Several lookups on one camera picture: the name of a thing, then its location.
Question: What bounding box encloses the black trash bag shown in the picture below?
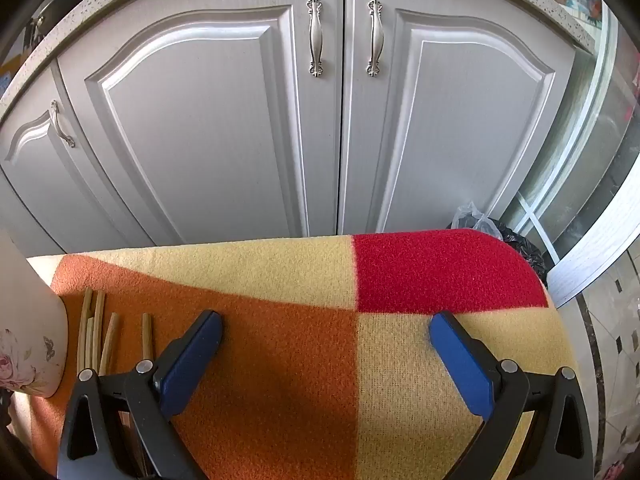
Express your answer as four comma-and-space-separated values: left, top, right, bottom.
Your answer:
487, 217, 551, 291

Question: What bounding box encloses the white floral cup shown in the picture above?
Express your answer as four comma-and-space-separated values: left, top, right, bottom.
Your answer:
0, 227, 68, 400

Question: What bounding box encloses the colourful printed blanket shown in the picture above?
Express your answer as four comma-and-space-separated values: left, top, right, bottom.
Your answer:
25, 228, 593, 480

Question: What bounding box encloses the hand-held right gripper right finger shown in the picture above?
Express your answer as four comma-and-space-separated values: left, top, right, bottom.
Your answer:
429, 311, 596, 480

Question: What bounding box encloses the clear plastic bag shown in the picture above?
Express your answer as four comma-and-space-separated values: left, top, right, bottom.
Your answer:
452, 201, 503, 241

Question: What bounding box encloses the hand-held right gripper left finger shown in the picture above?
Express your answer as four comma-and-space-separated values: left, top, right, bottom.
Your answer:
56, 310, 224, 480

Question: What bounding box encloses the metal cabinet handle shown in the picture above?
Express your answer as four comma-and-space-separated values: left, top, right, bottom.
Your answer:
306, 0, 327, 80
49, 100, 77, 149
366, 0, 387, 78

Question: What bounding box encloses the white framed glass door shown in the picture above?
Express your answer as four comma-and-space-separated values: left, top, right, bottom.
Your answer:
500, 0, 640, 311

